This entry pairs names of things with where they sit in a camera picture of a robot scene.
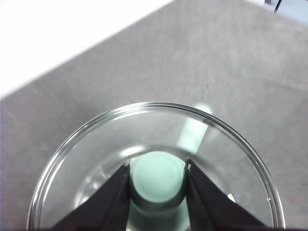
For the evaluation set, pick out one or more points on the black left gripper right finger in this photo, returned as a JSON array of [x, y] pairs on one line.
[[211, 207]]

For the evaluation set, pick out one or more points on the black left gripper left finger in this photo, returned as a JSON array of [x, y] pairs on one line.
[[103, 207]]

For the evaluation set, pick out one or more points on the glass pot lid mint knob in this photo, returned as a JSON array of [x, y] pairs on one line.
[[156, 173]]

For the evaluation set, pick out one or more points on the thin black pole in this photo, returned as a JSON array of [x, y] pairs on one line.
[[278, 4]]

